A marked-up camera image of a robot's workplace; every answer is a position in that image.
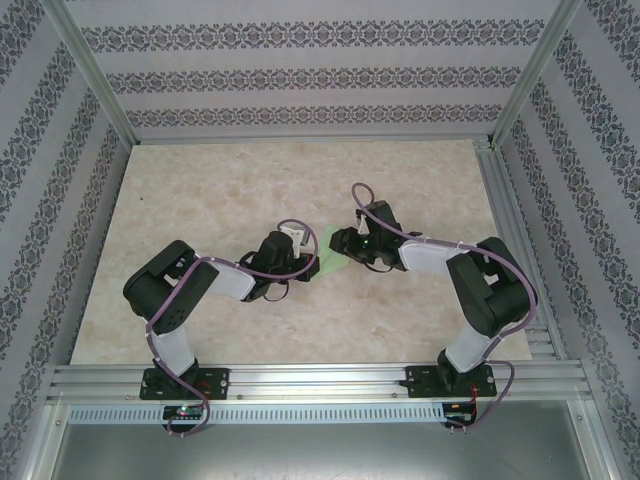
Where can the light green cloth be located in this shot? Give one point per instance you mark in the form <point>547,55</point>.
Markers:
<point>330,262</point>

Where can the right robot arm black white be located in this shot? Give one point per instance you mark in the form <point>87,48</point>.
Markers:
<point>425,257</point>

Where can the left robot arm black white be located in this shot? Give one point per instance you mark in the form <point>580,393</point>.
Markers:
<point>230,282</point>

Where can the grey metal shelf panel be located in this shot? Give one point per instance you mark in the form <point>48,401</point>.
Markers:
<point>320,455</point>

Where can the aluminium mounting rail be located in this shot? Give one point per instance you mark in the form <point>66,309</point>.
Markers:
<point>320,382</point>

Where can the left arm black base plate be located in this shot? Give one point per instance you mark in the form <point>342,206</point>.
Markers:
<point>217,382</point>

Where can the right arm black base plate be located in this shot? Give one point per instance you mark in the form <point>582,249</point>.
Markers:
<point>420,382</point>

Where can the aluminium side rail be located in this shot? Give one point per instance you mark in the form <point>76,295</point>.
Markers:
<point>520,260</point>

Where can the aluminium frame post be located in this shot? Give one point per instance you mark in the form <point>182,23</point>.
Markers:
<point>537,70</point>
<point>90,75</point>

